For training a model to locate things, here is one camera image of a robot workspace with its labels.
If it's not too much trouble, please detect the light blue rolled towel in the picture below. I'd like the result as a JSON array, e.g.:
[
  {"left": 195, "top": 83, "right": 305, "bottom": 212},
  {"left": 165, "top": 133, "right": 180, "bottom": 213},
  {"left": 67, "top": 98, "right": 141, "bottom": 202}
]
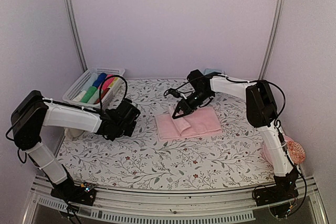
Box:
[{"left": 81, "top": 73, "right": 98, "bottom": 91}]

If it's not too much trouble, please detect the grey green rolled towel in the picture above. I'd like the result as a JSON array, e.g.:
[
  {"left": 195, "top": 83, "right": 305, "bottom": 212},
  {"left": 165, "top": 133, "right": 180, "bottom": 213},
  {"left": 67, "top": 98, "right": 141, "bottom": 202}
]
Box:
[{"left": 88, "top": 89, "right": 103, "bottom": 104}]

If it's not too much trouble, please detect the dark blue rolled towel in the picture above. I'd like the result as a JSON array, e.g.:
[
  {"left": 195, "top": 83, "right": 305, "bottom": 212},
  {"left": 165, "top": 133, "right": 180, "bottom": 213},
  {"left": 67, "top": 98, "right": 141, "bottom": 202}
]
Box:
[{"left": 92, "top": 72, "right": 107, "bottom": 88}]

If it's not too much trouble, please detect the white plastic basket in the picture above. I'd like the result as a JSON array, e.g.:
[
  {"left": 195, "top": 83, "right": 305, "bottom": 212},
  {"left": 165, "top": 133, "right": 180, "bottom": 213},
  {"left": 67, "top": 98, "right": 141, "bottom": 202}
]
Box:
[{"left": 62, "top": 67, "right": 125, "bottom": 109}]

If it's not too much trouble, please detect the front aluminium rail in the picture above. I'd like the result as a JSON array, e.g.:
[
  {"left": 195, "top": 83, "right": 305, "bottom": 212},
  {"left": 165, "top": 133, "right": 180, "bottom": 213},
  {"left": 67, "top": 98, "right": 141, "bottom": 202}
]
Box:
[{"left": 23, "top": 176, "right": 332, "bottom": 223}]

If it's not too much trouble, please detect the red patterned bowl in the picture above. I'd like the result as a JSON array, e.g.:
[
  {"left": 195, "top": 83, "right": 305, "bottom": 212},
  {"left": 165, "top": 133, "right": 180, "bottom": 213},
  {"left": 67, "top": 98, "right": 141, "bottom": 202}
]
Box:
[{"left": 287, "top": 141, "right": 306, "bottom": 165}]

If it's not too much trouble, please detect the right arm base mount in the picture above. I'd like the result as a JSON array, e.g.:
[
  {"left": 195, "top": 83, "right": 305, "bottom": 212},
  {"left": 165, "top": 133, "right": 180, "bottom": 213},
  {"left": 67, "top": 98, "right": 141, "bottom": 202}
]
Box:
[{"left": 251, "top": 182, "right": 299, "bottom": 206}]

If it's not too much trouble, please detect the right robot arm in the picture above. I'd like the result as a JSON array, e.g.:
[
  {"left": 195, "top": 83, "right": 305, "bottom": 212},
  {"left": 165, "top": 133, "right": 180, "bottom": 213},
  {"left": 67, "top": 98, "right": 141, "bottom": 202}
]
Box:
[{"left": 164, "top": 70, "right": 299, "bottom": 201}]

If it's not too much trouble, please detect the cream mug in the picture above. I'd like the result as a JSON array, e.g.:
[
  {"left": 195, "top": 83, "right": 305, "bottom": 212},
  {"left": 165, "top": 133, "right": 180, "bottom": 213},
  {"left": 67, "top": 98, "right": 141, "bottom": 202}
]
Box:
[{"left": 64, "top": 128, "right": 84, "bottom": 139}]

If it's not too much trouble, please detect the yellow rolled towel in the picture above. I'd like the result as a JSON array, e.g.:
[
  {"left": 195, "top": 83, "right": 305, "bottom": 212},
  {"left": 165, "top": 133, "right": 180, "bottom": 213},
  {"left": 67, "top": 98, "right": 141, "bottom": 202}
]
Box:
[{"left": 108, "top": 77, "right": 119, "bottom": 88}]

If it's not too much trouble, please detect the floral tablecloth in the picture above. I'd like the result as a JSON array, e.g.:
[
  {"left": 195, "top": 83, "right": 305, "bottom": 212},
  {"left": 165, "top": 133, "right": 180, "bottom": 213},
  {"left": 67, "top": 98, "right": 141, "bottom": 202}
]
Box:
[{"left": 57, "top": 79, "right": 274, "bottom": 190}]

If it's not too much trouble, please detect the pink plate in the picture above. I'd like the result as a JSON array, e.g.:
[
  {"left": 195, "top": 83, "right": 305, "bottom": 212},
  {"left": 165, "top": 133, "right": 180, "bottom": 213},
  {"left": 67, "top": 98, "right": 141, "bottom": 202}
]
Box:
[{"left": 262, "top": 135, "right": 294, "bottom": 166}]

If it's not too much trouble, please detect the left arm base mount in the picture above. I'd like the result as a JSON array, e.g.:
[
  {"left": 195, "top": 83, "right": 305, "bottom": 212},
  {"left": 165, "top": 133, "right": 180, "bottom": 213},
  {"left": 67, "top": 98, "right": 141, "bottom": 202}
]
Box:
[{"left": 50, "top": 178, "right": 97, "bottom": 206}]

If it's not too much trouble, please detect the left black cable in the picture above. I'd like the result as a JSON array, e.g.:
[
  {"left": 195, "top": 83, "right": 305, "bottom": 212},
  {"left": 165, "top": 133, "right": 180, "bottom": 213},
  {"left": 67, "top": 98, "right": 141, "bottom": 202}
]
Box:
[{"left": 98, "top": 74, "right": 129, "bottom": 111}]

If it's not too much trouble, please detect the pink towel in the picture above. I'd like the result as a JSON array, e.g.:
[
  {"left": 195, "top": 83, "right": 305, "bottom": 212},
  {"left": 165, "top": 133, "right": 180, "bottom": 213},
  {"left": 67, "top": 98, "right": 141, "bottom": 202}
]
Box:
[
  {"left": 98, "top": 74, "right": 115, "bottom": 91},
  {"left": 155, "top": 107, "right": 223, "bottom": 141}
]

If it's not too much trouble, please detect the pink rolled towel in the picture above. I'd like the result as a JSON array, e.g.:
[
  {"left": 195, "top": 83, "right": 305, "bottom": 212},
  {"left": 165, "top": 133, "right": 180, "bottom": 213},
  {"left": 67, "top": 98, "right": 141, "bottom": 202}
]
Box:
[{"left": 98, "top": 74, "right": 115, "bottom": 91}]

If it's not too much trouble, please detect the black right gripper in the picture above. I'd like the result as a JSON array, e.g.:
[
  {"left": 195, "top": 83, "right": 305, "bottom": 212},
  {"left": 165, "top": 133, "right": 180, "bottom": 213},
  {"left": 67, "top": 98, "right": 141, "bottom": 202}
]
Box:
[{"left": 173, "top": 89, "right": 213, "bottom": 119}]

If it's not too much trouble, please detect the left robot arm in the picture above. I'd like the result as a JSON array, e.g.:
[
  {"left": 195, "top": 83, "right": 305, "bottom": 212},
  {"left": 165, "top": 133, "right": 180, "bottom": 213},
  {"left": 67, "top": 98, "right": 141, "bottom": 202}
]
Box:
[{"left": 7, "top": 90, "right": 140, "bottom": 200}]

